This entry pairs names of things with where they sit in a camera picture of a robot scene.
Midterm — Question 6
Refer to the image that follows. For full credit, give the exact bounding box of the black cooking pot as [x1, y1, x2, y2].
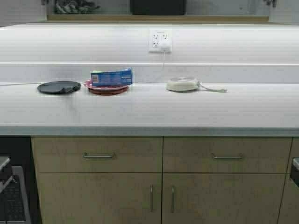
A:
[130, 0, 186, 16]

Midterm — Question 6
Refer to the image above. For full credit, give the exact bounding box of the dark grey pot lid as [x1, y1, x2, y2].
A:
[37, 81, 81, 94]

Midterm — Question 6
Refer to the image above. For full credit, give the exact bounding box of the right lower cabinet door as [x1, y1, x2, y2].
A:
[162, 174, 285, 224]

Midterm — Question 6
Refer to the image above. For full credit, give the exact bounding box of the cabinet door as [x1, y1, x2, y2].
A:
[162, 174, 285, 224]
[38, 173, 162, 224]

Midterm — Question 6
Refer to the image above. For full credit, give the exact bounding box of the left lower cabinet door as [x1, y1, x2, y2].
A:
[38, 173, 162, 224]

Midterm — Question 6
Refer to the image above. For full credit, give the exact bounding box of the patterned cloth in cabinet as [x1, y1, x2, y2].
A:
[54, 0, 100, 14]

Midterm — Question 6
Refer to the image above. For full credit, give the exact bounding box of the far right lower cabinet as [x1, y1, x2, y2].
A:
[278, 137, 299, 224]

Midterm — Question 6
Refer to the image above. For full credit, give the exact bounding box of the cream frying pan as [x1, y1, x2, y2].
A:
[166, 77, 227, 93]

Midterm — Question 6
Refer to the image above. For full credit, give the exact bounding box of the blue cardboard box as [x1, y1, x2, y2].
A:
[91, 68, 134, 86]

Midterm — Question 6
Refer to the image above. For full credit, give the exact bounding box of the red plate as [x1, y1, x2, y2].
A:
[88, 87, 128, 96]

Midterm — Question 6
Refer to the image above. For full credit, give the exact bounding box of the right lower drawer front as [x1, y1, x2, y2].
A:
[163, 137, 292, 174]

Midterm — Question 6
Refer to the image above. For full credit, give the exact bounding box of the white charger plug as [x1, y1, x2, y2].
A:
[160, 42, 171, 52]

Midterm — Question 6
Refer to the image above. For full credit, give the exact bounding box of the pink polka dot plate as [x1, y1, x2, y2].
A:
[84, 79, 128, 91]

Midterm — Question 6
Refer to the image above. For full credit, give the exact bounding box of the left lower drawer front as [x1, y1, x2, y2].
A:
[32, 137, 163, 173]

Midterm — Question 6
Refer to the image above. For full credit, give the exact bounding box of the stainless steel microwave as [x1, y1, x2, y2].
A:
[0, 166, 32, 224]

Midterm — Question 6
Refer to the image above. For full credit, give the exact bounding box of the left lower door handle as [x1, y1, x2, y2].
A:
[150, 185, 154, 212]

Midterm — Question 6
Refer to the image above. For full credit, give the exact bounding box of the door handle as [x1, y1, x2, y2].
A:
[171, 186, 175, 213]
[150, 185, 154, 212]

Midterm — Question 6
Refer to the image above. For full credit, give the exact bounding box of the white wall outlet plate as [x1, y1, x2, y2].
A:
[149, 29, 172, 53]

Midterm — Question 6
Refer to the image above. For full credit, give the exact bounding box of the left drawer metal handle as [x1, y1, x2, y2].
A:
[83, 153, 115, 160]

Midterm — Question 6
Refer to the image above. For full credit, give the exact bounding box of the drawer metal handle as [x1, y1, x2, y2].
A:
[211, 153, 243, 160]
[83, 153, 115, 160]

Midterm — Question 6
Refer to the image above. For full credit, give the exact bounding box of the right lower door handle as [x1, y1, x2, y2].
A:
[171, 186, 175, 213]

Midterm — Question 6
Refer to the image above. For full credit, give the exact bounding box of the right drawer metal handle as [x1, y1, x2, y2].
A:
[211, 153, 243, 160]

